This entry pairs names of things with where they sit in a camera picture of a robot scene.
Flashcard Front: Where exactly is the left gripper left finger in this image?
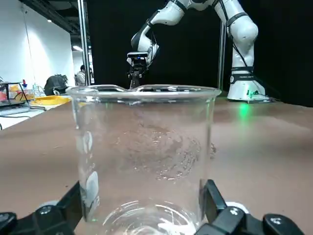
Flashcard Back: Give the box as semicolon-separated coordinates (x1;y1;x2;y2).
0;180;83;235

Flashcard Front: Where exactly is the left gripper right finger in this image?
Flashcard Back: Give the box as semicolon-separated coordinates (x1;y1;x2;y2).
195;179;306;235

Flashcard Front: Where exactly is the clear glass beaker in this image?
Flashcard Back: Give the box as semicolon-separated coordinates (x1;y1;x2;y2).
65;84;223;235

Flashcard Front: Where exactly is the person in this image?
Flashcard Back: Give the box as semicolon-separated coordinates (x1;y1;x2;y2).
74;65;87;86

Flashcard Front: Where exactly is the yellow fabric bag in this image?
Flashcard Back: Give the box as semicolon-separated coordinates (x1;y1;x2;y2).
30;94;72;108

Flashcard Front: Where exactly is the white desk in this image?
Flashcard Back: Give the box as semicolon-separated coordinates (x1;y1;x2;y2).
0;96;74;130

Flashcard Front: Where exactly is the aluminium frame post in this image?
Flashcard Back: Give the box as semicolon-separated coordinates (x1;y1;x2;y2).
77;0;93;86
218;21;227;90

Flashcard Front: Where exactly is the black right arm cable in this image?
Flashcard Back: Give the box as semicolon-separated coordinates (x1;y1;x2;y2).
215;0;257;81

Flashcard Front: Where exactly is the clear box with black frame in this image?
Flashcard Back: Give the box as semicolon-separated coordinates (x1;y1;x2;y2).
0;82;30;106

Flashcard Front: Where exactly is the black arm base cable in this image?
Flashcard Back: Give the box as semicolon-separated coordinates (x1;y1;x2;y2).
254;74;282;101

